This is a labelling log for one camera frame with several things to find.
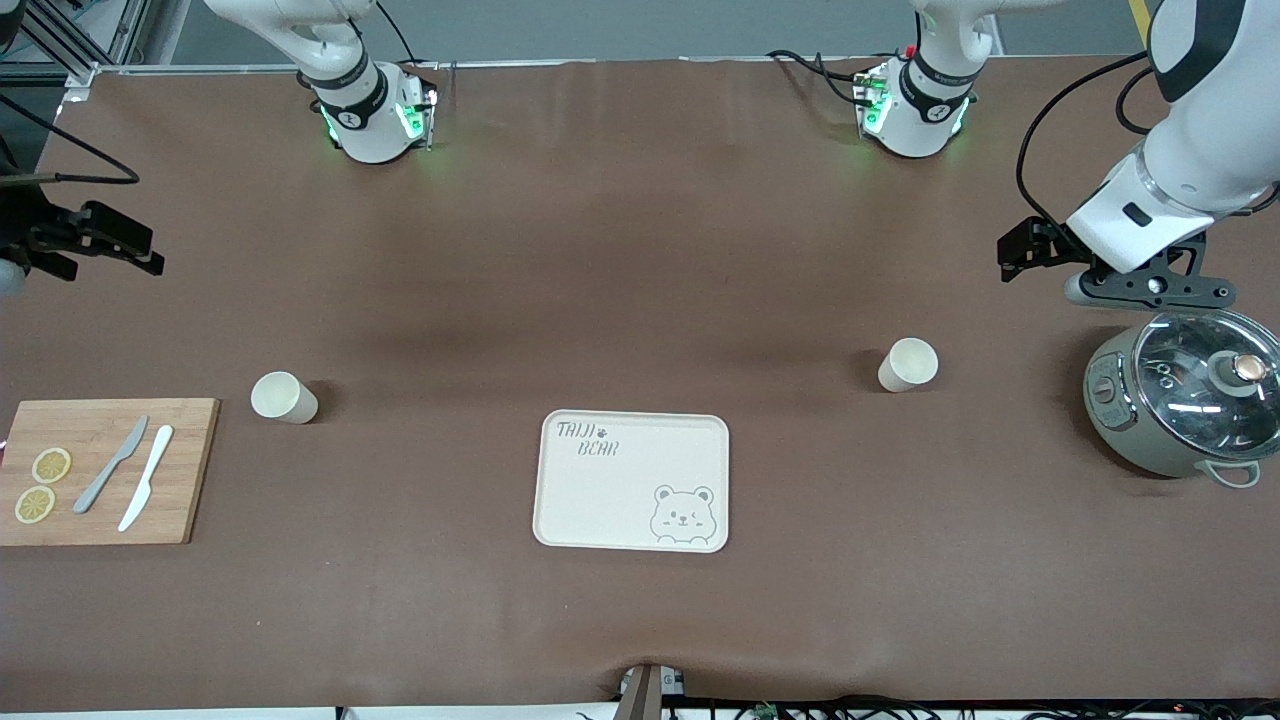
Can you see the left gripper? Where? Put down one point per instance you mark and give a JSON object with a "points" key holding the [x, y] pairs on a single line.
{"points": [[1050, 243]]}

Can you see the white cup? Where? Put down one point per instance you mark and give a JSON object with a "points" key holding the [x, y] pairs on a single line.
{"points": [[285, 398], [910, 365]]}

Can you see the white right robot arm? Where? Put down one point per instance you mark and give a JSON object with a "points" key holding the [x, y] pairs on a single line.
{"points": [[375, 135]]}

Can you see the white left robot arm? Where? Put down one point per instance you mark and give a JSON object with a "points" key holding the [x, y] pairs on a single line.
{"points": [[1200, 150]]}

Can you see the grey-green electric cooking pot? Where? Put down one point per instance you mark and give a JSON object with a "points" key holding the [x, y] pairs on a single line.
{"points": [[1115, 425]]}

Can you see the glass pot lid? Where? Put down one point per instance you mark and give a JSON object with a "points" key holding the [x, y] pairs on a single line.
{"points": [[1190, 405]]}

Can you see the lemon slice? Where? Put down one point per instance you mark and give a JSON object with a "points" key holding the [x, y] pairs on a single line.
{"points": [[35, 504], [52, 465]]}

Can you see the grey plastic knife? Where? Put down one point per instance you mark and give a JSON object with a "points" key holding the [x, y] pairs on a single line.
{"points": [[108, 470]]}

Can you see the white plastic knife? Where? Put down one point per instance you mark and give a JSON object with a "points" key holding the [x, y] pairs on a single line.
{"points": [[145, 480]]}

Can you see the wooden cutting board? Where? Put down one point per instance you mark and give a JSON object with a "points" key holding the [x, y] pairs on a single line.
{"points": [[190, 480]]}

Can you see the brown table cover mat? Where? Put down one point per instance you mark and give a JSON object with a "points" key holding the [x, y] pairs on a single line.
{"points": [[640, 250]]}

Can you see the cream tray with bear print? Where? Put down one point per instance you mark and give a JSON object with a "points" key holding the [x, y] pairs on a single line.
{"points": [[620, 500]]}

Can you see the black right camera bracket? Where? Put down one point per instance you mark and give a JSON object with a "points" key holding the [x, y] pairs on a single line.
{"points": [[25, 230]]}

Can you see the black camera bracket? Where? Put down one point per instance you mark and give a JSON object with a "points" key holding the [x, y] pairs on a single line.
{"points": [[1190, 290], [25, 230]]}

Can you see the black left camera bracket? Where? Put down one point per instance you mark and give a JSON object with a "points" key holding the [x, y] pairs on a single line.
{"points": [[1190, 290]]}

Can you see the aluminium frame profile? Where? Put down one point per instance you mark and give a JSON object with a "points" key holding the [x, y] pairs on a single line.
{"points": [[130, 30]]}

